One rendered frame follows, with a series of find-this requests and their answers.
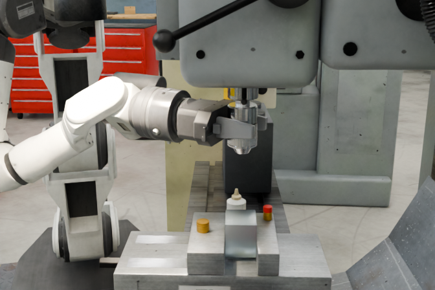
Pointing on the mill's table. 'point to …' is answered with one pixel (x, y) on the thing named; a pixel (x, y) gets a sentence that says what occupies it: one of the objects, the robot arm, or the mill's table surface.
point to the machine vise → (252, 278)
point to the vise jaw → (207, 245)
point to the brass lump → (202, 225)
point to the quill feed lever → (167, 41)
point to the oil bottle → (236, 202)
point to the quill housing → (245, 32)
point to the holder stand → (250, 162)
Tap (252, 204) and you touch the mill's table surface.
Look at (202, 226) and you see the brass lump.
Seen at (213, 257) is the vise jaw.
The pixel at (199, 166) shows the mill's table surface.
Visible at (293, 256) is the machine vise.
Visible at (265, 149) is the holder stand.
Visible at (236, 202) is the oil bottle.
